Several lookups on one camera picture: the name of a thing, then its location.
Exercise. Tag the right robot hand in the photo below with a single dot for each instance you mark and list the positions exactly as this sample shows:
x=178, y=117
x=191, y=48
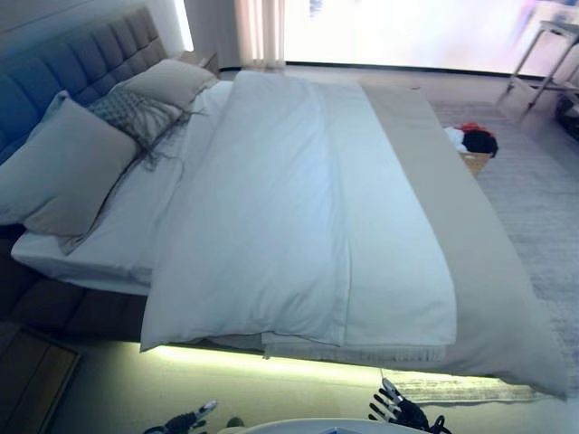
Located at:
x=402, y=409

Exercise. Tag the white duvet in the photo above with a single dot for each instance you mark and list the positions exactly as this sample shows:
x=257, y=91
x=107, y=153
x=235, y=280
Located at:
x=280, y=203

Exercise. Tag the beige bed blanket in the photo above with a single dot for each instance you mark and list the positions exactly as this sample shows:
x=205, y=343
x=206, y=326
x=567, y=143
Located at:
x=488, y=294

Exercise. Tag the grey area rug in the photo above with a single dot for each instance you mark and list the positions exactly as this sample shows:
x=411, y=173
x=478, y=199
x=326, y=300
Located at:
x=534, y=203

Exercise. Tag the wicker laundry basket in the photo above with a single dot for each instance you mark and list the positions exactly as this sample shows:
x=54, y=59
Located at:
x=475, y=163

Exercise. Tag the white garment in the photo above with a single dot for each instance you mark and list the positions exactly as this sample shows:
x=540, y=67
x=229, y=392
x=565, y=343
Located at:
x=453, y=138

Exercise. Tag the black garment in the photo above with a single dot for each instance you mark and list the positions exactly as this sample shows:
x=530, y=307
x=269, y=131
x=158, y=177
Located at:
x=480, y=142

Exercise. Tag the red garment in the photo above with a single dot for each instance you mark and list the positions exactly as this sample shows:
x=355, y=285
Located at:
x=475, y=127

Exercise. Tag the white fitted mattress sheet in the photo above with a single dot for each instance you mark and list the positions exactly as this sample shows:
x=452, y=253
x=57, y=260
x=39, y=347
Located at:
x=126, y=226

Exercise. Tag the large wooden nightstand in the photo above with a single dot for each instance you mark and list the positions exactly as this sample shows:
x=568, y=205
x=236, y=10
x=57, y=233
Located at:
x=31, y=380

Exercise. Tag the small beige pillow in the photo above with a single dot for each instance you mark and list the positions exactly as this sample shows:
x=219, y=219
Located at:
x=172, y=81

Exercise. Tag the grey patterned fringed cushion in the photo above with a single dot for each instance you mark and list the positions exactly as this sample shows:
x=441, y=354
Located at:
x=131, y=113

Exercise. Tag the small wooden nightstand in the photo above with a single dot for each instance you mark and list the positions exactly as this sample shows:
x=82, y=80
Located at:
x=199, y=61

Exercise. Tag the beige curtain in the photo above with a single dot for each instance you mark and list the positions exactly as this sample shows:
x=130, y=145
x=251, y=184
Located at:
x=260, y=31

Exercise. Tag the white metal table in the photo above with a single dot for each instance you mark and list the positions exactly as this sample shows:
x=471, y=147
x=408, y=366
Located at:
x=556, y=27

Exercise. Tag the large beige pillow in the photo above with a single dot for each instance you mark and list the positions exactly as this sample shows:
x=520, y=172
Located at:
x=59, y=172

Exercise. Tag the light blue pillow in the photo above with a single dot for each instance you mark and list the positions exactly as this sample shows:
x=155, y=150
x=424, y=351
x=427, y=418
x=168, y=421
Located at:
x=52, y=110

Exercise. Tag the grey tufted headboard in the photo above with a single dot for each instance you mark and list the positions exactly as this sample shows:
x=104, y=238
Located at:
x=68, y=68

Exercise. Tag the dark brown bed frame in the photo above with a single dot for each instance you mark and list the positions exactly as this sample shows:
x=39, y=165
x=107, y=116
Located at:
x=68, y=307

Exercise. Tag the white wall light strip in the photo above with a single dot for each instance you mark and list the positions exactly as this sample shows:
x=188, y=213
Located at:
x=184, y=22

